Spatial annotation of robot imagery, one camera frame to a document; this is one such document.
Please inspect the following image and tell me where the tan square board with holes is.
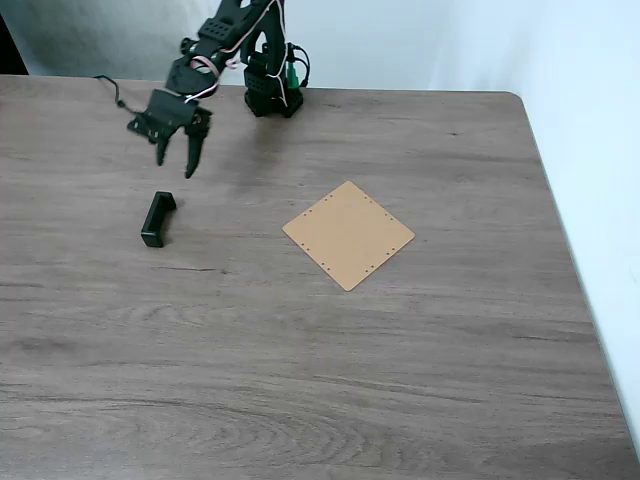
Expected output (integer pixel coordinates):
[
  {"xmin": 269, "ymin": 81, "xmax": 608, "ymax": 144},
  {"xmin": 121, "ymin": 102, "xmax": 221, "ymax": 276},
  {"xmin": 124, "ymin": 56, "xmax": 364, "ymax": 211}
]
[{"xmin": 281, "ymin": 180, "xmax": 417, "ymax": 293}]

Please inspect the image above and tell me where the black u-shaped block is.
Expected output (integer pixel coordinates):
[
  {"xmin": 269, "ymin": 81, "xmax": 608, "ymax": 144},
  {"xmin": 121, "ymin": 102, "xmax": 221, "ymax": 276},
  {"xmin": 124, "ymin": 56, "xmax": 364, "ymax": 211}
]
[{"xmin": 140, "ymin": 190, "xmax": 177, "ymax": 249}]

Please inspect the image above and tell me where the small black camera module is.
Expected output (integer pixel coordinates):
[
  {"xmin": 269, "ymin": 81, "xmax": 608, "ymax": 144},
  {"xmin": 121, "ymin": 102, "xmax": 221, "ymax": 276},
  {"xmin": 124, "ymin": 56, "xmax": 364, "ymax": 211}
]
[{"xmin": 125, "ymin": 110, "xmax": 161, "ymax": 145}]

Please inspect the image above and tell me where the black camera cable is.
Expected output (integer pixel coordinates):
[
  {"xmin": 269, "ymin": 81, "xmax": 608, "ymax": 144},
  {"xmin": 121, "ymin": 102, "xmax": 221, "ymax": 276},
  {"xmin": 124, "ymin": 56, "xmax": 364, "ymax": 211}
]
[{"xmin": 93, "ymin": 74, "xmax": 139, "ymax": 121}]

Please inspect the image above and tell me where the dark object behind table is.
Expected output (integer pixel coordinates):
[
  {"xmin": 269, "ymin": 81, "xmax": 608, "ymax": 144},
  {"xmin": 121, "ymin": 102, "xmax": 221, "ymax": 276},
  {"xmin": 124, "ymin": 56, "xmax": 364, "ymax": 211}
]
[{"xmin": 0, "ymin": 13, "xmax": 30, "ymax": 76}]

